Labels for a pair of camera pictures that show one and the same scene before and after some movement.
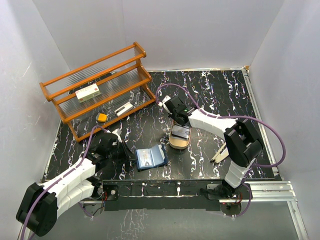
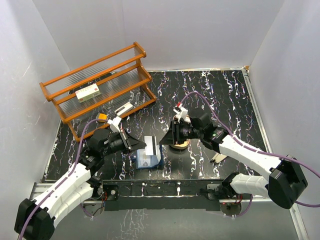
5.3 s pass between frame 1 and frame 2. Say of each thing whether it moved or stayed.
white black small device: stayed
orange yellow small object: stayed
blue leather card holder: moved
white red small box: stayed
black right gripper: moved
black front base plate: stayed
